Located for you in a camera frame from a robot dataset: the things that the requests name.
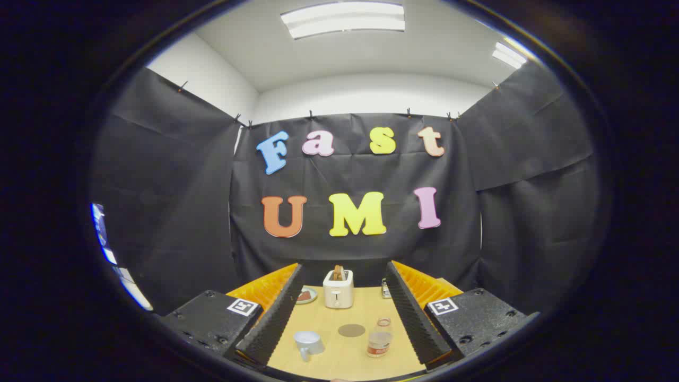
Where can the brown meat slice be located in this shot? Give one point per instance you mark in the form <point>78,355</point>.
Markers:
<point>305,295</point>

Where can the white toaster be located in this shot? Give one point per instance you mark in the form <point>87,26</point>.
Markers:
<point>338,294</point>

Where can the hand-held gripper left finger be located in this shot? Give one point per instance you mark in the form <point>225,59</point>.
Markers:
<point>276,318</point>

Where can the clear plastic juice bottle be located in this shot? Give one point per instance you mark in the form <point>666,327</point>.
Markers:
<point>379,342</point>

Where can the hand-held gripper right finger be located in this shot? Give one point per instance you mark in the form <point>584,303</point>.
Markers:
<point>414,318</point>

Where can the bright window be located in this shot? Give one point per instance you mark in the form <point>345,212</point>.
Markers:
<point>97,223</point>

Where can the round brown coaster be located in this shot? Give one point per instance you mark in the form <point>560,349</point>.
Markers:
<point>351,330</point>

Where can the brown toast slice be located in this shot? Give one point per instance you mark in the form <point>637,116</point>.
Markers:
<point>338,273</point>

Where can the long ceiling light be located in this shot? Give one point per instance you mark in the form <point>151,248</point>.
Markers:
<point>345,18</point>

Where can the pale blue cup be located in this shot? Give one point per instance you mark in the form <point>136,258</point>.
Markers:
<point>309,342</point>

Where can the wooden table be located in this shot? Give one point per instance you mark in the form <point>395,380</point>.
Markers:
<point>339,361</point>

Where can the pale green plate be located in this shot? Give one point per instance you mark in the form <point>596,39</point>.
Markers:
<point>313,298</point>

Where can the small ceiling light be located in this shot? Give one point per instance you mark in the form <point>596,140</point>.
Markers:
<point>508,54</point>

